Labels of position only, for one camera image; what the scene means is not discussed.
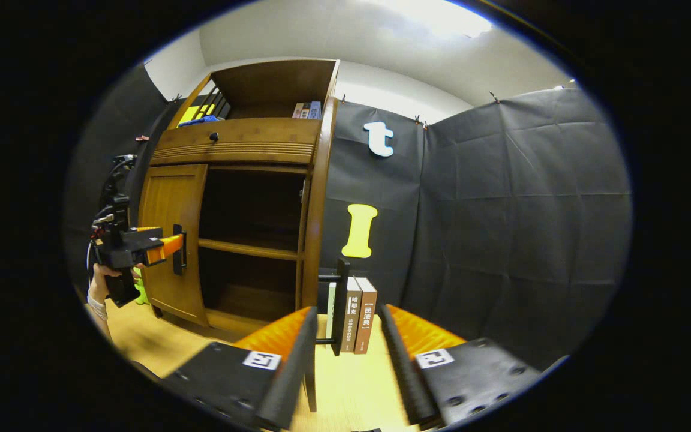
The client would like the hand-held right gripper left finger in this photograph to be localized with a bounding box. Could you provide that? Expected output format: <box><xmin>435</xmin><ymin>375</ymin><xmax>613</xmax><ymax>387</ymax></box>
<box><xmin>163</xmin><ymin>306</ymin><xmax>319</xmax><ymax>431</ymax></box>

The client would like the black backdrop cloth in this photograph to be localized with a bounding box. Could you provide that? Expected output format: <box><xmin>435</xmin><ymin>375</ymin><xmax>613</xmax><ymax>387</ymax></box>
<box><xmin>64</xmin><ymin>63</ymin><xmax>633</xmax><ymax>373</ymax></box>

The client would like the wooden ribbed drawer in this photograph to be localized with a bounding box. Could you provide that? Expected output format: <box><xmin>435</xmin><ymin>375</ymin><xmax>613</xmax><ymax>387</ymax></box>
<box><xmin>150</xmin><ymin>117</ymin><xmax>322</xmax><ymax>167</ymax></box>

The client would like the wooden double-door shoe cabinet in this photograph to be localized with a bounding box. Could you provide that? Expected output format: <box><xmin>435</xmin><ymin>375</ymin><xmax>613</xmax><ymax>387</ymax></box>
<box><xmin>137</xmin><ymin>58</ymin><xmax>340</xmax><ymax>338</ymax></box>

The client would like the wooden inner shelf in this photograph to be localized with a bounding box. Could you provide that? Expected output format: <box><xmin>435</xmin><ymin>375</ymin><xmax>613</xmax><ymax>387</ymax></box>
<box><xmin>197</xmin><ymin>238</ymin><xmax>299</xmax><ymax>262</ymax></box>

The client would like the green plush toy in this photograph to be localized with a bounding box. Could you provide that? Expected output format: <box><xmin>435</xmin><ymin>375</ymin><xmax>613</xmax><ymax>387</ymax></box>
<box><xmin>133</xmin><ymin>267</ymin><xmax>149</xmax><ymax>305</ymax></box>

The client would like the wooden shoe cabinet door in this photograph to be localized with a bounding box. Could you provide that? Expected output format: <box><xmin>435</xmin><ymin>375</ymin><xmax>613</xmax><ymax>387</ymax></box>
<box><xmin>137</xmin><ymin>163</ymin><xmax>209</xmax><ymax>328</ymax></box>
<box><xmin>298</xmin><ymin>96</ymin><xmax>339</xmax><ymax>413</ymax></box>

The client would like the dark grey book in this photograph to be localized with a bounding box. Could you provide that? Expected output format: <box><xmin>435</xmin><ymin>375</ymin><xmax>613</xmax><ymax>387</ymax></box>
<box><xmin>341</xmin><ymin>276</ymin><xmax>362</xmax><ymax>353</ymax></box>

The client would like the black door handle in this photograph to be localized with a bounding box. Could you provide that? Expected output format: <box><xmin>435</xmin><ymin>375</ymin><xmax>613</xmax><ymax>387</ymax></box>
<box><xmin>316</xmin><ymin>259</ymin><xmax>350</xmax><ymax>356</ymax></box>
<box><xmin>171</xmin><ymin>224</ymin><xmax>188</xmax><ymax>277</ymax></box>

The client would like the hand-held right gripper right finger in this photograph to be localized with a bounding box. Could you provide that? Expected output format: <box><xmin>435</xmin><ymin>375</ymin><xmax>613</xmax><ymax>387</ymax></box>
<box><xmin>380</xmin><ymin>304</ymin><xmax>543</xmax><ymax>430</ymax></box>

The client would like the brown book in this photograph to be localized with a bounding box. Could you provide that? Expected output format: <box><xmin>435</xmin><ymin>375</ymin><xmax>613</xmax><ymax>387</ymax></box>
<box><xmin>354</xmin><ymin>277</ymin><xmax>378</xmax><ymax>355</ymax></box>

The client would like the green thin book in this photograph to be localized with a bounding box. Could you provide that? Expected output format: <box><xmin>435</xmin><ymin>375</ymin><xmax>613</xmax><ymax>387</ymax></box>
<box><xmin>326</xmin><ymin>282</ymin><xmax>337</xmax><ymax>349</ymax></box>

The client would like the silver bracelet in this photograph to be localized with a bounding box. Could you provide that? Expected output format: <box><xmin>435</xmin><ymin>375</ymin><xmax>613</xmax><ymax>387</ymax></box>
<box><xmin>86</xmin><ymin>294</ymin><xmax>108</xmax><ymax>322</ymax></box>

